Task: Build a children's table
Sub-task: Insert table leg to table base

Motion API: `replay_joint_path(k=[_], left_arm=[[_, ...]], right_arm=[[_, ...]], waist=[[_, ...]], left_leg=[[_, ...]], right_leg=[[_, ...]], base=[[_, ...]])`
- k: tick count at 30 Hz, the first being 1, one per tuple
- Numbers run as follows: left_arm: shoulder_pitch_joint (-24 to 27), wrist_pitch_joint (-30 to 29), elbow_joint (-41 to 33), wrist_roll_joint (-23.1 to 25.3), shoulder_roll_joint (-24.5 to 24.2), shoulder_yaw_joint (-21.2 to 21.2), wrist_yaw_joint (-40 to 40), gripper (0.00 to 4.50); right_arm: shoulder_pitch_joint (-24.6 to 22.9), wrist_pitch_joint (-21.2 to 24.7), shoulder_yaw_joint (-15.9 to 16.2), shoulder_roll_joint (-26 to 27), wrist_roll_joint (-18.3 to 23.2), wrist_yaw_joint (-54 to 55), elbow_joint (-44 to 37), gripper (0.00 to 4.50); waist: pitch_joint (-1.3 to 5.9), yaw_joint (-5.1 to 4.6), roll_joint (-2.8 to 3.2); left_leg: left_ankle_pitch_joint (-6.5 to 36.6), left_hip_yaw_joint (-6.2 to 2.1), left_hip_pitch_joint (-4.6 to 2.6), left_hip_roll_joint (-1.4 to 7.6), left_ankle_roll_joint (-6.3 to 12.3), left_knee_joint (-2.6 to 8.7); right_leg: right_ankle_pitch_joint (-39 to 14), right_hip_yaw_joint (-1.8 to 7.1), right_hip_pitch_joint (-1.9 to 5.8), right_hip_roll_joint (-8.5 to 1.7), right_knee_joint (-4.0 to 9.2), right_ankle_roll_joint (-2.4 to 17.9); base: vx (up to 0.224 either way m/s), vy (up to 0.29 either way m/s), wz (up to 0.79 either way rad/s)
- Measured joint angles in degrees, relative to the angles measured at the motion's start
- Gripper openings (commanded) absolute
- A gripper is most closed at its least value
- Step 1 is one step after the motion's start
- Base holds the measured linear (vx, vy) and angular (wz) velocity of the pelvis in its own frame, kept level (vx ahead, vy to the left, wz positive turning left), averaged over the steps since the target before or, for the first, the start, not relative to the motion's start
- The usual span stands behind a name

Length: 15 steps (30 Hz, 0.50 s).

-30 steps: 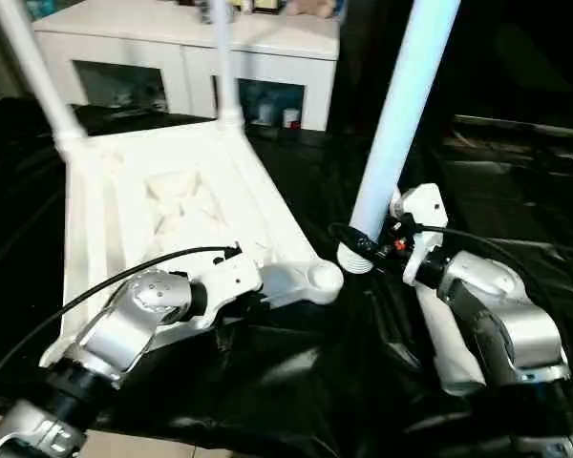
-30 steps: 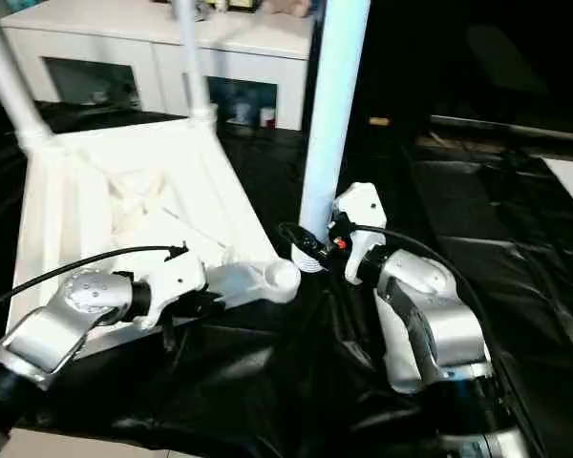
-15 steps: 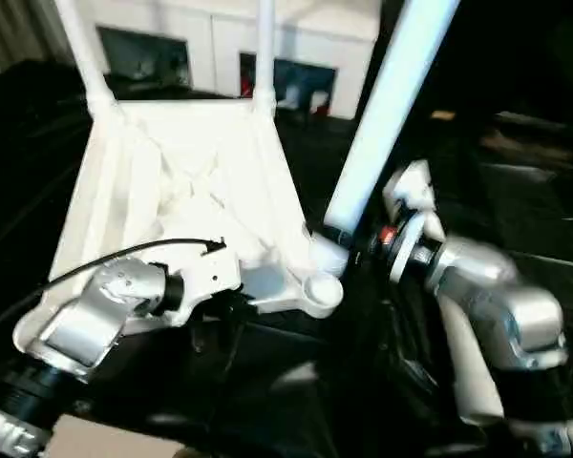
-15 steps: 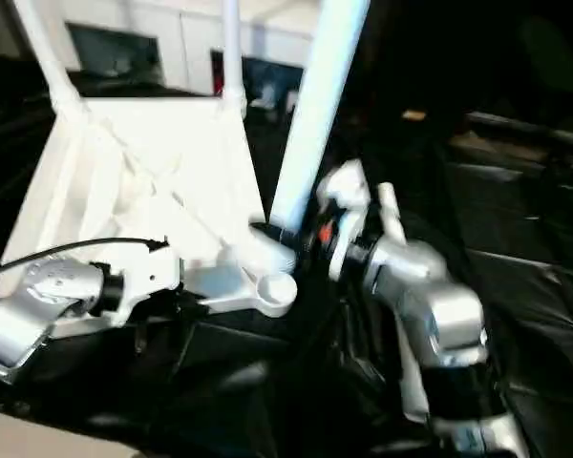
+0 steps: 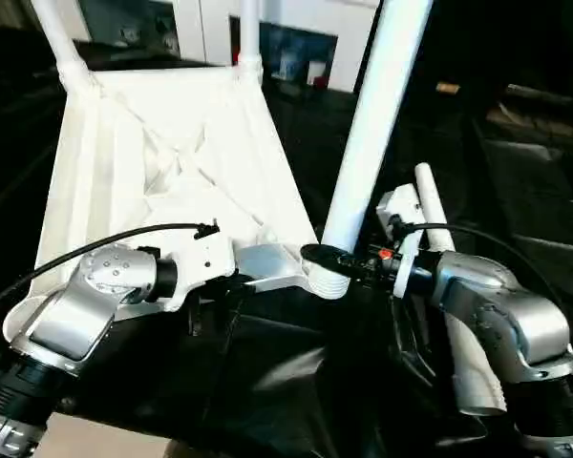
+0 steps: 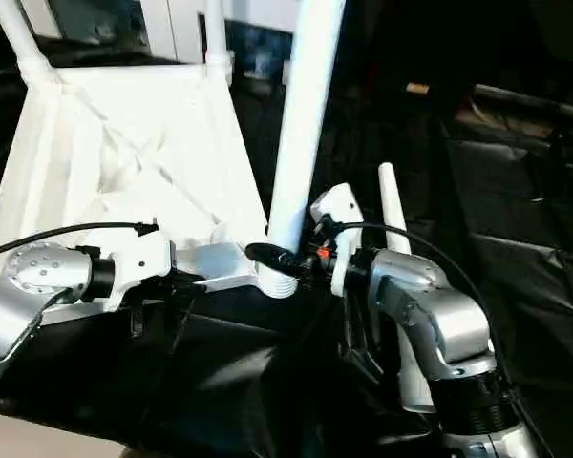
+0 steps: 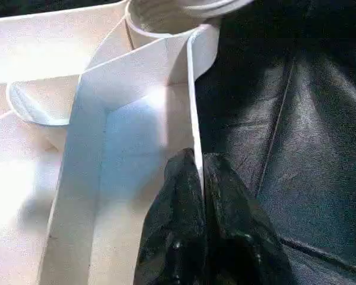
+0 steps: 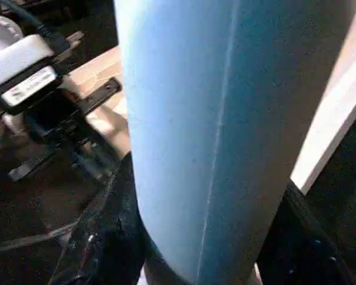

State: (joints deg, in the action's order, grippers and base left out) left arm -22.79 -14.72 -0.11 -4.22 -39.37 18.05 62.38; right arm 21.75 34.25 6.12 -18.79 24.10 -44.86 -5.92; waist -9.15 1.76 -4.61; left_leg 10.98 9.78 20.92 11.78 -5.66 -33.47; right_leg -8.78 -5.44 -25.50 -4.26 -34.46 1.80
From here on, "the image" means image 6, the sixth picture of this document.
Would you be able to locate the black work mat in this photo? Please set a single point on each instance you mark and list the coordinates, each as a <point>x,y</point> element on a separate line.
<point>506,238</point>

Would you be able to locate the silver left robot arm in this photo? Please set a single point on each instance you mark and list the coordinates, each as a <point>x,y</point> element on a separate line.
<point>28,286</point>

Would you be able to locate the white plastic table leg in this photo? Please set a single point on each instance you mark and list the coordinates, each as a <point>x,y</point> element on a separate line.
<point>392,205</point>
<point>305,119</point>
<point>19,33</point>
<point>216,33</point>

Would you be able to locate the small yellow label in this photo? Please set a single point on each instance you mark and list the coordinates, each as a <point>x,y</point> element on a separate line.
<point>418,88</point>

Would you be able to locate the white sideboard cabinet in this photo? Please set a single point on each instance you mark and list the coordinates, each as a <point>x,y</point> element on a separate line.
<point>172,28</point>

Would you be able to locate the white plastic table top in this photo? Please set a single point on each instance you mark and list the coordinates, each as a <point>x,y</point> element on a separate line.
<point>124,143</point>

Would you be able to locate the long black pole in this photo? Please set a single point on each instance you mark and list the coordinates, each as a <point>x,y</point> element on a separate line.
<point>535,102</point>

